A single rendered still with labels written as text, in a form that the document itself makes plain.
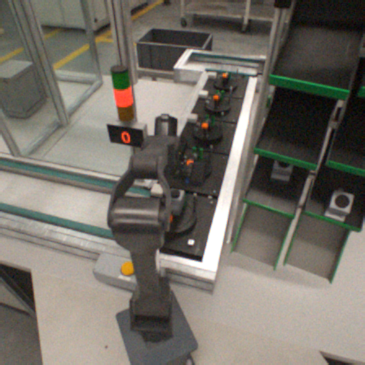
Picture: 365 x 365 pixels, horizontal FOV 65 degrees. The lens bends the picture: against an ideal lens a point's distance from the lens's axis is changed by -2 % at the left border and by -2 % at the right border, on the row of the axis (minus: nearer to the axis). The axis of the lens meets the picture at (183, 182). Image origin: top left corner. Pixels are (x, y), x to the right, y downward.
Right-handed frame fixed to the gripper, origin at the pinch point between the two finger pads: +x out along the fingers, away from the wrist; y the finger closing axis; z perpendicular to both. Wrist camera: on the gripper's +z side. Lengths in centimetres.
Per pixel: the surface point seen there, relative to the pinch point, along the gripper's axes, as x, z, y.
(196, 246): 11.0, -19.6, -9.4
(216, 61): 102, 102, 14
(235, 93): 70, 63, -7
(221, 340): 7.7, -43.6, -22.2
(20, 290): 45, -60, 70
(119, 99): -8.1, 16.2, 19.0
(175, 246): 10.0, -21.1, -3.0
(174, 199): 5.9, -7.1, -0.3
